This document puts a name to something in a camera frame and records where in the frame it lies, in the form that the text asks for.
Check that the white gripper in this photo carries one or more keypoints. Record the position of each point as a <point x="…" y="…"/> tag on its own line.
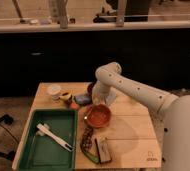
<point x="99" y="93"/>

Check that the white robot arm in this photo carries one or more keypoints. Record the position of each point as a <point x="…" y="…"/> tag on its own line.
<point x="176" y="109"/>

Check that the dark maroon bowl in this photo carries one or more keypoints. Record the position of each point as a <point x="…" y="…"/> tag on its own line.
<point x="90" y="88"/>

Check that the orange red bowl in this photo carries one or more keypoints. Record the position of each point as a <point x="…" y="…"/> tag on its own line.
<point x="97" y="116"/>

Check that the white plastic fork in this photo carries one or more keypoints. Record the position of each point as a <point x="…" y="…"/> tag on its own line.
<point x="45" y="131"/>

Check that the grey cloth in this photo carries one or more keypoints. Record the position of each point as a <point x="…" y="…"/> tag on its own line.
<point x="110" y="98"/>

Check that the small red toy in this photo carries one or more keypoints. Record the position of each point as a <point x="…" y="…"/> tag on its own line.
<point x="74" y="105"/>

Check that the yellow toy cup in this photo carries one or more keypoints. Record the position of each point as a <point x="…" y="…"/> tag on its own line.
<point x="66" y="97"/>

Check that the wooden table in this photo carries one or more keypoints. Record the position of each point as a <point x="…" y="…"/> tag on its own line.
<point x="130" y="135"/>

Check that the white cup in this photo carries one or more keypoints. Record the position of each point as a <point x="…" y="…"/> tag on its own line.
<point x="54" y="91"/>

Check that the brown beaded toy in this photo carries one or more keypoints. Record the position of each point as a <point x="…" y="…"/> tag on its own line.
<point x="86" y="141"/>

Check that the wooden block with black edge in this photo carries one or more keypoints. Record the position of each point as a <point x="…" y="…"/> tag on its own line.
<point x="103" y="150"/>

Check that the green toy vegetable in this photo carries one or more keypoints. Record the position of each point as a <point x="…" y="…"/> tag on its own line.
<point x="91" y="157"/>

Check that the green plastic tray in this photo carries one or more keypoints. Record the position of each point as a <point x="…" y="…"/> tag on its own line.
<point x="42" y="153"/>

